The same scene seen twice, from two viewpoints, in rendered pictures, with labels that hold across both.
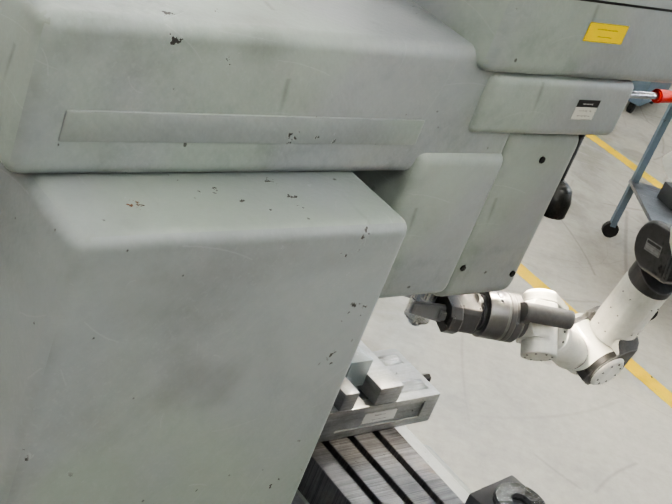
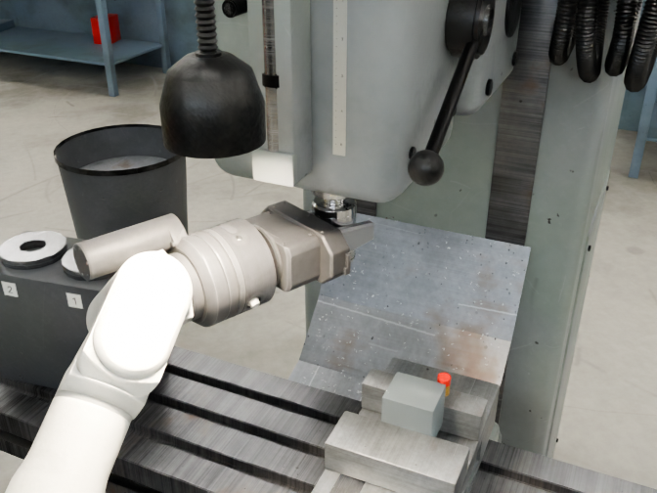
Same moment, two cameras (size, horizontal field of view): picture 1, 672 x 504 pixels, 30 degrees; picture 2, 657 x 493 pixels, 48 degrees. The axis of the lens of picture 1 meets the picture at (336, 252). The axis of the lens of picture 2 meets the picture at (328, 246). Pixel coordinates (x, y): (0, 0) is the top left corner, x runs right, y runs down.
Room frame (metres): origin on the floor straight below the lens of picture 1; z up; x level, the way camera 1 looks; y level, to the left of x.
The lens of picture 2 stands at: (2.59, -0.41, 1.60)
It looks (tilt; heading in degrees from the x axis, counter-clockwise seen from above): 29 degrees down; 161
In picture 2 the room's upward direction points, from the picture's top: straight up
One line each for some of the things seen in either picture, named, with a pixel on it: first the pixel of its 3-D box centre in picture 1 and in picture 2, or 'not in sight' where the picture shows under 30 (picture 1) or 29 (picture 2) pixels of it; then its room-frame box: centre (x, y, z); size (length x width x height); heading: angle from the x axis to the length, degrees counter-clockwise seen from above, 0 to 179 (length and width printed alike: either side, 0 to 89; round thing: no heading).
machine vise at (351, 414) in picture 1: (349, 386); (402, 465); (2.03, -0.12, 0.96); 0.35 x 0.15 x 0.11; 137
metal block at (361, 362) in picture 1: (348, 364); (413, 411); (2.00, -0.10, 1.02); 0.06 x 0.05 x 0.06; 47
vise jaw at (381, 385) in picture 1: (366, 370); (396, 458); (2.04, -0.14, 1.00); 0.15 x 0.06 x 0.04; 47
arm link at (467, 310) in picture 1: (469, 311); (265, 257); (1.97, -0.26, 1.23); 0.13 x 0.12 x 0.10; 22
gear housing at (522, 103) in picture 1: (506, 70); not in sight; (1.90, -0.14, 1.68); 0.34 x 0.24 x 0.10; 137
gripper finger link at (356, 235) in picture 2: not in sight; (353, 240); (1.96, -0.16, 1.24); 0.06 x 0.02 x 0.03; 112
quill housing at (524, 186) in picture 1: (472, 186); (337, 1); (1.93, -0.17, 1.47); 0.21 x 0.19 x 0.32; 47
